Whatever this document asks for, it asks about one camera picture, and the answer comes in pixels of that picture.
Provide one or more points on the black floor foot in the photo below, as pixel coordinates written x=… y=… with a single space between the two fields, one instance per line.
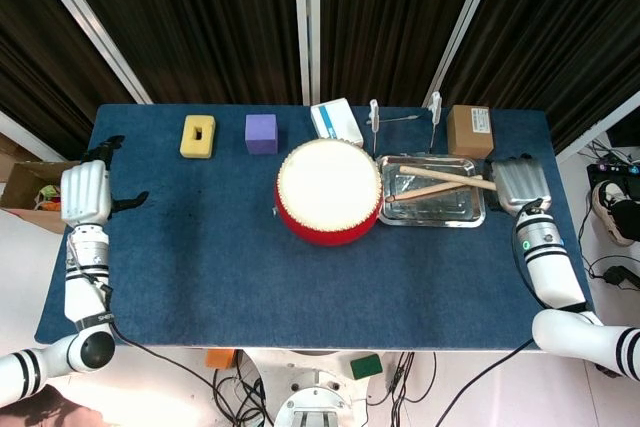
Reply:
x=607 y=370

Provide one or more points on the shiny metal tray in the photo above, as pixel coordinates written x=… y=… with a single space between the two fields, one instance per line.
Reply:
x=440 y=212

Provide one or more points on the red drum with white head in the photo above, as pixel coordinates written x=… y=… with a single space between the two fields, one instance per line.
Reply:
x=327 y=187

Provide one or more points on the orange block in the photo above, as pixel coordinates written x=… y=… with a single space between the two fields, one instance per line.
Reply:
x=220 y=358

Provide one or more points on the black pleated curtain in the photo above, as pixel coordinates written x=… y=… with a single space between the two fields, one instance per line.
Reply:
x=380 y=22
x=30 y=72
x=200 y=22
x=550 y=22

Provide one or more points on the white and black sneaker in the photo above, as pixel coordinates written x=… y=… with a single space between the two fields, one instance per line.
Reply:
x=607 y=202

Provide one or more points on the open cardboard box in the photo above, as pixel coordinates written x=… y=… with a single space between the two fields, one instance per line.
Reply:
x=20 y=177

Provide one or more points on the brown cardboard box with label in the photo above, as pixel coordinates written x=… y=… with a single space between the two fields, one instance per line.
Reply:
x=467 y=139

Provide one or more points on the white frame bar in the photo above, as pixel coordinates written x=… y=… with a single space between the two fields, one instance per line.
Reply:
x=30 y=138
x=600 y=126

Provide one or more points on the black trouser leg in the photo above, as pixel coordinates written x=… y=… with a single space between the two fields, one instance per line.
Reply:
x=629 y=214

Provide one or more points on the black power strip with plugs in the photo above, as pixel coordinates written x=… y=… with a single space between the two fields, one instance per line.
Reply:
x=607 y=167

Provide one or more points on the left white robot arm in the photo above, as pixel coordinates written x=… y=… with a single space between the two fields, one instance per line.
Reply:
x=85 y=287

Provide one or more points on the yellow sponge with hole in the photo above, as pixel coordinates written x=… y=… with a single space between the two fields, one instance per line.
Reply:
x=190 y=147

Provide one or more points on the white box with blue stripe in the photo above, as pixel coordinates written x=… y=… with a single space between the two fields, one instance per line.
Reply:
x=335 y=119

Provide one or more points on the purple foam cube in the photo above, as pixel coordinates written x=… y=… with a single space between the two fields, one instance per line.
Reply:
x=260 y=139

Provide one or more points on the white frame post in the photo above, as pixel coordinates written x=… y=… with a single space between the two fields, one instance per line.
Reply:
x=306 y=22
x=465 y=22
x=88 y=22

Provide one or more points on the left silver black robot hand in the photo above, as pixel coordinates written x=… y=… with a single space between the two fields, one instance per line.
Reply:
x=85 y=192

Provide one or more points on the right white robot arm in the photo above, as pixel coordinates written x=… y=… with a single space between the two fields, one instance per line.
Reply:
x=550 y=272

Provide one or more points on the blue fabric table mat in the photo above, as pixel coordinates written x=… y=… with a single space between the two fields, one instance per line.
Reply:
x=250 y=307

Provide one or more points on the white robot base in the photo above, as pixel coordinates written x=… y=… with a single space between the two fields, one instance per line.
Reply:
x=310 y=382

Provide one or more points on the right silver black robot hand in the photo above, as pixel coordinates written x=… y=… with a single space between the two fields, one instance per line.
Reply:
x=520 y=182

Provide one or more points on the green block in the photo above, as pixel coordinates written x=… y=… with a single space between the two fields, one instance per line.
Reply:
x=366 y=366

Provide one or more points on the wooden drumstick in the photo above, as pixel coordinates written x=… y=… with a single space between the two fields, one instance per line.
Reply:
x=430 y=174
x=415 y=192

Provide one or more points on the colourful packaging bag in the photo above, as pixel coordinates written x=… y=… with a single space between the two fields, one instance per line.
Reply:
x=49 y=194

